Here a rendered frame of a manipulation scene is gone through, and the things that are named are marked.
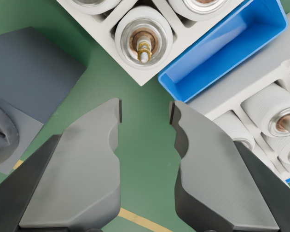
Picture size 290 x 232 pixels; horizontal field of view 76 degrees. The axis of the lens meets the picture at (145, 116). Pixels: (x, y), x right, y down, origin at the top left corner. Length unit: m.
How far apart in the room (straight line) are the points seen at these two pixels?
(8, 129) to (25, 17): 0.36
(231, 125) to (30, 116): 0.41
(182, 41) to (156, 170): 0.61
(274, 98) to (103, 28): 0.38
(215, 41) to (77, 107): 0.49
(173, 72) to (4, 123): 0.45
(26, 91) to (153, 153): 0.54
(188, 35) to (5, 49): 0.37
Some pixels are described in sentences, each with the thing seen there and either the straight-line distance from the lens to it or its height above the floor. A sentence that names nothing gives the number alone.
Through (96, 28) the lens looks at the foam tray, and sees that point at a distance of 0.40.
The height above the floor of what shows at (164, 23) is 0.25.
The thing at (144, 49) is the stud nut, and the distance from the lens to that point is 0.25.
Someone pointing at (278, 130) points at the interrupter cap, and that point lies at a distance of 0.49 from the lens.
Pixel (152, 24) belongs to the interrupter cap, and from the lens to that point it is 0.32.
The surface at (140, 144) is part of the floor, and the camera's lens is 0.76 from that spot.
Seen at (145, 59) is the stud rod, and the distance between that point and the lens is 0.24.
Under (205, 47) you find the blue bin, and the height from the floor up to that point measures 0.00.
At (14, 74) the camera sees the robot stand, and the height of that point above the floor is 0.23.
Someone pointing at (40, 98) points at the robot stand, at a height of 0.25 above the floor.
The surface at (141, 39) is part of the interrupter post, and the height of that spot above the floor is 0.27.
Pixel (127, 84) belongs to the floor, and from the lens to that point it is 0.62.
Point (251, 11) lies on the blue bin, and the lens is 0.63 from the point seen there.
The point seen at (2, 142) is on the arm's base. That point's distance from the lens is 0.39.
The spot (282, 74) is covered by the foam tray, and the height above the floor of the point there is 0.18.
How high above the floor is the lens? 0.57
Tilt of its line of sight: 57 degrees down
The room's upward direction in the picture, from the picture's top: 179 degrees clockwise
